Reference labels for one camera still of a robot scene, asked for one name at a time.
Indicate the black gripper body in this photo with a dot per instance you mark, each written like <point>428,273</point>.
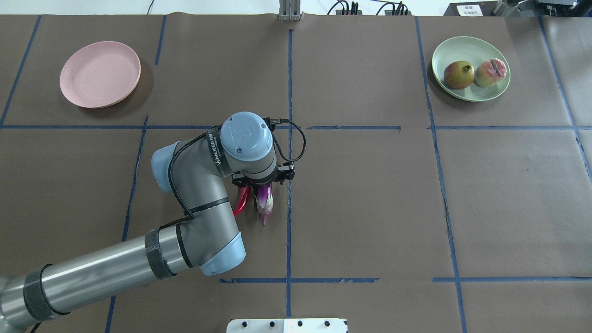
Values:
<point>286,175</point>

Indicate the purple eggplant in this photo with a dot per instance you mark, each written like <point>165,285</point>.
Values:
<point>264,202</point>

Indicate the red chili pepper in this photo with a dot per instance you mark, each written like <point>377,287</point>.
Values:
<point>243,198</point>

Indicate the pink green peach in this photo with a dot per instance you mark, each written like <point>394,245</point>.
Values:
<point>490,73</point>

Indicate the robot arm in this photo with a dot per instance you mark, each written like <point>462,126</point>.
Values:
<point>72,182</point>

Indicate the pink plate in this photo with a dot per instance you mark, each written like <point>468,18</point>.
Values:
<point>100,75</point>

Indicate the green plate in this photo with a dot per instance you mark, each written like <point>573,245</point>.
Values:
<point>475,51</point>

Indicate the aluminium frame post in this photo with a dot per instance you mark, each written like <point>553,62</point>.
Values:
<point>290,10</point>

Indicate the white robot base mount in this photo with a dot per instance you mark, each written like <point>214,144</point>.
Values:
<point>288,325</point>

